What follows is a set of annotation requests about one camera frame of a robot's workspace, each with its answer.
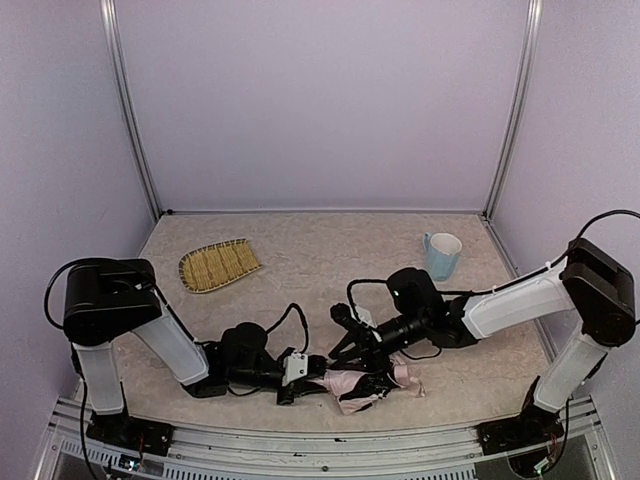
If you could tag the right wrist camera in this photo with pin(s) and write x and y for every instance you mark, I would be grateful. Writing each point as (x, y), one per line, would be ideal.
(342, 315)

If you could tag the right rear aluminium corner post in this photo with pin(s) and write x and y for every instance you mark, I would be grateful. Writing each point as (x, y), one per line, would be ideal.
(517, 107)

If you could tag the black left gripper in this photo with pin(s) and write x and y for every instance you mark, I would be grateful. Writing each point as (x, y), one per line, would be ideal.
(293, 385)

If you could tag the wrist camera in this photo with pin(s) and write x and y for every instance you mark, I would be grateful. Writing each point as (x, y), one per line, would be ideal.
(342, 315)
(299, 366)

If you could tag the left rear aluminium corner post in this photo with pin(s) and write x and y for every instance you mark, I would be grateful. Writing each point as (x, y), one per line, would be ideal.
(110, 24)

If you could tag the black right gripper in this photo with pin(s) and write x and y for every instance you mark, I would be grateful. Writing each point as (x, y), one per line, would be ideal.
(367, 341)

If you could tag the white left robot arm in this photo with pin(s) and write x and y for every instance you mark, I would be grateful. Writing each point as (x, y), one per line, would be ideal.
(108, 298)

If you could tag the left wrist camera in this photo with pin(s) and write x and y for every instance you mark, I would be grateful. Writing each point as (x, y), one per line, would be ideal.
(299, 366)

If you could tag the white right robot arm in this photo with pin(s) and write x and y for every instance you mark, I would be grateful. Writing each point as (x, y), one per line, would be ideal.
(584, 279)

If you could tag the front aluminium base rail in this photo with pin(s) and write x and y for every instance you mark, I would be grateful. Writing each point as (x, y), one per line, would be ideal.
(445, 452)

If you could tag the aluminium corner post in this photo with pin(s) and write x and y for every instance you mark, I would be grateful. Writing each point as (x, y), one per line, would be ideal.
(110, 24)
(517, 107)

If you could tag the pink folding umbrella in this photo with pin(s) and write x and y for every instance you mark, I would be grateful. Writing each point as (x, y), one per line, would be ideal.
(357, 391)

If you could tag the light blue ceramic mug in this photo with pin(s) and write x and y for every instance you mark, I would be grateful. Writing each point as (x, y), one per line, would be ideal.
(442, 252)

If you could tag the woven bamboo tray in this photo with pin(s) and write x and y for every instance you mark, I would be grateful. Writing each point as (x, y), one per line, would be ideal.
(217, 265)

